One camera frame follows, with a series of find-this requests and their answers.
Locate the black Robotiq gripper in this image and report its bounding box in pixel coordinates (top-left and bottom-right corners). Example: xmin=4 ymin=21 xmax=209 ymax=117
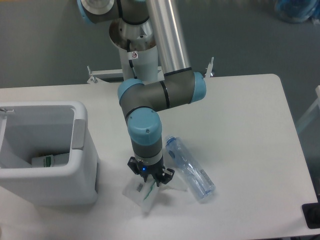
xmin=127 ymin=156 xmax=175 ymax=187

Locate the clear plastic wrapper green stripe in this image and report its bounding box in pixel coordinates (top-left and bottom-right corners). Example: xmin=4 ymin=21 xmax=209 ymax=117
xmin=122 ymin=175 xmax=188 ymax=214

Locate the clear blue plastic bottle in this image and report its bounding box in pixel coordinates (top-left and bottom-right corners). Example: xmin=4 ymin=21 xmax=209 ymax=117
xmin=165 ymin=136 xmax=216 ymax=203

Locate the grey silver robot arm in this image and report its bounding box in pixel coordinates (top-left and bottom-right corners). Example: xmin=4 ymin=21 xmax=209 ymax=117
xmin=77 ymin=0 xmax=206 ymax=185

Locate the white green trash in bin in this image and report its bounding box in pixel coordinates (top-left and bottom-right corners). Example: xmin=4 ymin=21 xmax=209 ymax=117
xmin=31 ymin=153 xmax=70 ymax=168

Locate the white open trash can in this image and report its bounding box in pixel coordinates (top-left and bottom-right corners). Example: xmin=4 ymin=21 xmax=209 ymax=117
xmin=0 ymin=101 xmax=99 ymax=206

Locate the white stand foot with bolt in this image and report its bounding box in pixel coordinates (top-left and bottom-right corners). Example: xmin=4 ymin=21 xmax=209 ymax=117
xmin=204 ymin=56 xmax=215 ymax=78

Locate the black device at table edge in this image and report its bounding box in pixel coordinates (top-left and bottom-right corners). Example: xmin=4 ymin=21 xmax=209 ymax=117
xmin=301 ymin=202 xmax=320 ymax=229

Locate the blue plastic bag on floor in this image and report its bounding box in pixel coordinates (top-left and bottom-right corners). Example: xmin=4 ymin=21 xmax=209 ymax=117
xmin=274 ymin=0 xmax=320 ymax=24

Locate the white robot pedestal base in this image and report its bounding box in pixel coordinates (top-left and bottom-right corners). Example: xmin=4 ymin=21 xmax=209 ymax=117
xmin=87 ymin=18 xmax=164 ymax=84

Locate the black cable on pedestal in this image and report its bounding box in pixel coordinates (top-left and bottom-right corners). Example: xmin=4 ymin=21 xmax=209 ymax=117
xmin=126 ymin=39 xmax=139 ymax=81

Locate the white frame at right edge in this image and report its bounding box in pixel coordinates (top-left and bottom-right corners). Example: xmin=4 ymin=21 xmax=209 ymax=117
xmin=295 ymin=85 xmax=320 ymax=134

